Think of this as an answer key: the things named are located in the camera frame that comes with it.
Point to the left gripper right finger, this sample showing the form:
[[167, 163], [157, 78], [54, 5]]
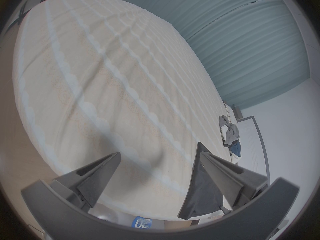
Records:
[[235, 181]]

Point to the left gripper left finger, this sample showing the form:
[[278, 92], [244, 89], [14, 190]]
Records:
[[92, 176]]

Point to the black T-shirt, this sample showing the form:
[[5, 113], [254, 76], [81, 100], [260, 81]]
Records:
[[200, 191]]

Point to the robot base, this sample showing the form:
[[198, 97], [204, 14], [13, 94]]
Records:
[[142, 222]]

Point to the pile of clothes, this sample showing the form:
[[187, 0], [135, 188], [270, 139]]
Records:
[[231, 134]]

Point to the bed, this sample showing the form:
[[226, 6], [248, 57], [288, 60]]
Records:
[[112, 84]]

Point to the grey bedside table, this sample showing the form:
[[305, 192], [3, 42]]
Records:
[[238, 112]]

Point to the white printed pillow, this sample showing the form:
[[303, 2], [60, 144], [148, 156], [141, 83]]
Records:
[[229, 111]]

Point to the blue-green curtain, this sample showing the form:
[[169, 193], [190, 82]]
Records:
[[262, 59], [190, 6]]

